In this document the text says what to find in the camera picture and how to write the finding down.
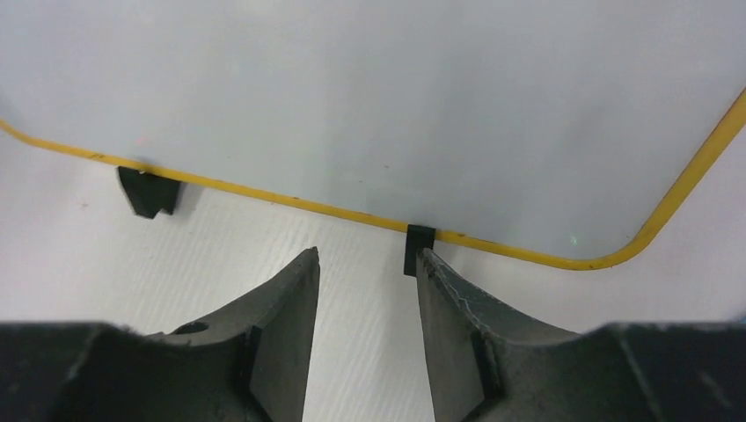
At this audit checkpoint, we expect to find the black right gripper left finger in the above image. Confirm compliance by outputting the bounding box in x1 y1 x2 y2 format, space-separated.
1 248 320 421

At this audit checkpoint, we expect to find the black whiteboard foot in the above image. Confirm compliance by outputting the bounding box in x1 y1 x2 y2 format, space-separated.
403 224 437 277
117 166 182 220

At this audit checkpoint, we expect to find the yellow framed whiteboard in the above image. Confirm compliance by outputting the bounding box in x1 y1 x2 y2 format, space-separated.
1 1 745 270

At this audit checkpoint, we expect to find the black whiteboard left foot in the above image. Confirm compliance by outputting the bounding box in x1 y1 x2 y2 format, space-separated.
117 166 182 220

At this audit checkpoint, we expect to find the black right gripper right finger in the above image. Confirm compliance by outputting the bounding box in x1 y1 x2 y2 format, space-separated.
416 249 745 421

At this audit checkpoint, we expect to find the black whiteboard right foot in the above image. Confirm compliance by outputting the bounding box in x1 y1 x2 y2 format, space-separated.
403 224 437 277

